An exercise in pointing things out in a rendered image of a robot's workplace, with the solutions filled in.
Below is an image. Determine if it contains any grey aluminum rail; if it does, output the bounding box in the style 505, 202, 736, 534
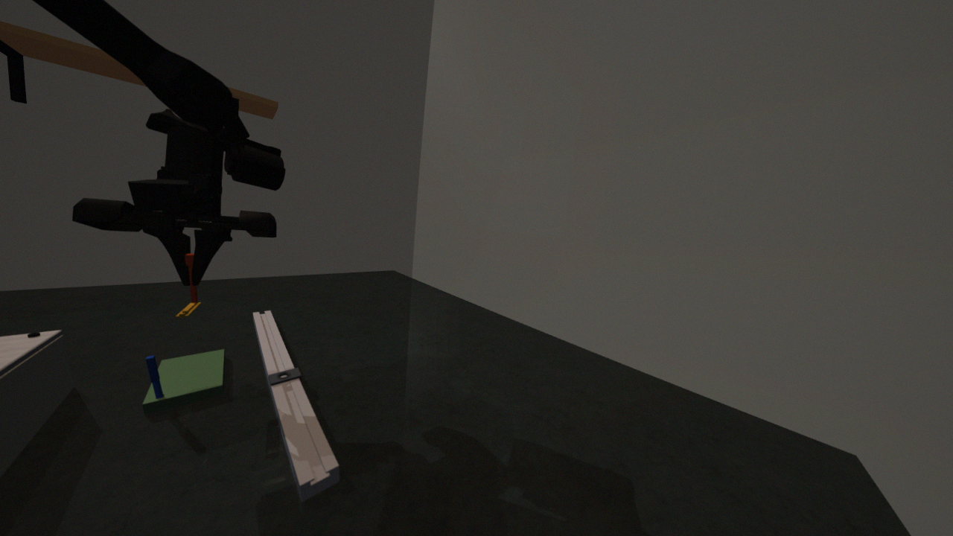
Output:
252, 310, 340, 503

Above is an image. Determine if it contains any dark blue pin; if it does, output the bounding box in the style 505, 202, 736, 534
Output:
146, 356, 164, 399

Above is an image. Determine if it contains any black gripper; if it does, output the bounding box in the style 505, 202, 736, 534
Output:
72, 161, 276, 286

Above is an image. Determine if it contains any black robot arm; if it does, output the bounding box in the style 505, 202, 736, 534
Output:
32, 0, 285, 214

